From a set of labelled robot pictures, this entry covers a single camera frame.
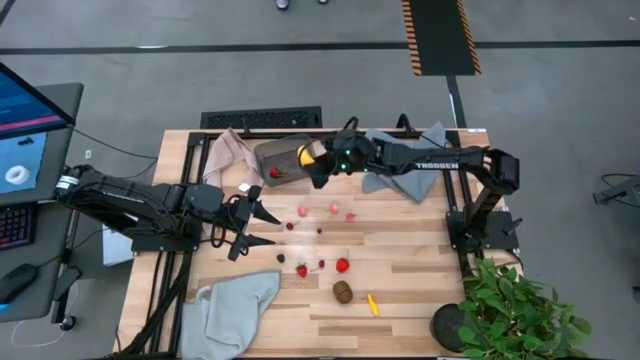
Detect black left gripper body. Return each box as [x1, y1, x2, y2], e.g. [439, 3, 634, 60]
[219, 195, 256, 249]

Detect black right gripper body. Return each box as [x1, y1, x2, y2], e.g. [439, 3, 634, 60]
[322, 130, 376, 176]

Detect brown kiwi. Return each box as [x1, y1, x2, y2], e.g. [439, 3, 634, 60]
[332, 280, 354, 305]

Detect grey fruit container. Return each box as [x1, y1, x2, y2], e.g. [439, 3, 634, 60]
[253, 133, 316, 188]

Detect black floor vent grate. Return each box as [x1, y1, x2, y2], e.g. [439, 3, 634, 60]
[199, 105, 324, 130]

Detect beige towel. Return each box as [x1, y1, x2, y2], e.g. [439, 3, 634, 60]
[201, 127, 265, 201]

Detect blue-grey towel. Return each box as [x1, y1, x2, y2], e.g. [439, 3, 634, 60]
[360, 119, 449, 204]

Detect light grey towel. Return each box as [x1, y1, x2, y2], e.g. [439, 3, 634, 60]
[179, 269, 282, 360]

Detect white box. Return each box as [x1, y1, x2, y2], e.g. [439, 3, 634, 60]
[102, 224, 136, 267]

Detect black mat orange striped edges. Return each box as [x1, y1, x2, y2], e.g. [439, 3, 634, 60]
[401, 0, 483, 77]

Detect grey desk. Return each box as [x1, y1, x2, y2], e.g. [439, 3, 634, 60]
[0, 82, 85, 324]

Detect black keyboard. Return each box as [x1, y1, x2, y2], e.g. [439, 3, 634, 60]
[0, 203, 37, 251]

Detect green potted plant black pot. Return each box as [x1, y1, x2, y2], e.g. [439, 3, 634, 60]
[430, 257, 594, 360]

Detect black computer mouse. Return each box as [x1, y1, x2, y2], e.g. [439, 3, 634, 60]
[0, 263, 39, 306]

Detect black monitor blue pink screen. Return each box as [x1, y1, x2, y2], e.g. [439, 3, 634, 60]
[0, 62, 77, 141]

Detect black floor stand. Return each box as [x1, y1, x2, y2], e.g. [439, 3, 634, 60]
[592, 172, 640, 206]

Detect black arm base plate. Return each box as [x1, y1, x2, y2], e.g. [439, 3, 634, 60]
[130, 232, 201, 254]
[446, 209, 521, 253]

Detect monitor showing white ring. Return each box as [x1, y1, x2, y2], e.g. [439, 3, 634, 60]
[0, 132, 49, 196]

